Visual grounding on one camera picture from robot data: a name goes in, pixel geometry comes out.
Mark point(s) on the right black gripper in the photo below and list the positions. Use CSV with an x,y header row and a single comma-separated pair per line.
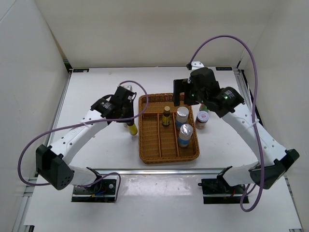
x,y
182,86

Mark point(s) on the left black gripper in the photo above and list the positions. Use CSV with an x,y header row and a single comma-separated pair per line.
x,y
130,106

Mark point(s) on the silver-top shaker bottle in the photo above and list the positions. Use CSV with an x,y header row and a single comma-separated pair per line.
x,y
185,134
181,117

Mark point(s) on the small yellow bottle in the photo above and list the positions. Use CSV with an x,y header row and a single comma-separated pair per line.
x,y
166,116
132,128

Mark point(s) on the white-lid jar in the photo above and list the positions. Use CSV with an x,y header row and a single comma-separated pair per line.
x,y
201,119

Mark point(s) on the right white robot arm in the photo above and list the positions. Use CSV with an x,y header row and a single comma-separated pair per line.
x,y
274,160

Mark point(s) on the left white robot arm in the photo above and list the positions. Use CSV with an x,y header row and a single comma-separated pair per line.
x,y
53,161

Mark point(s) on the right green sauce bottle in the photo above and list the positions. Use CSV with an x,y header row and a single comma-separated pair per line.
x,y
203,108

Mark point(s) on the woven wicker basket tray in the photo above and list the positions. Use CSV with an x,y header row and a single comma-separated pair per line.
x,y
158,143

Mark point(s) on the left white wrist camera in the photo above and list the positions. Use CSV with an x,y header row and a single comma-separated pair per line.
x,y
127,87

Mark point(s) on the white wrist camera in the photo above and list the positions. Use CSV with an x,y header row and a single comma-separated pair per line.
x,y
194,65
127,87

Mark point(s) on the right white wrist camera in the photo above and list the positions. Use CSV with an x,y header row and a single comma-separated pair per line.
x,y
194,65

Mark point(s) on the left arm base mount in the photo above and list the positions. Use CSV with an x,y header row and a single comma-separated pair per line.
x,y
105,191

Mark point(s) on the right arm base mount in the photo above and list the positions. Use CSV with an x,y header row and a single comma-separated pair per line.
x,y
213,193

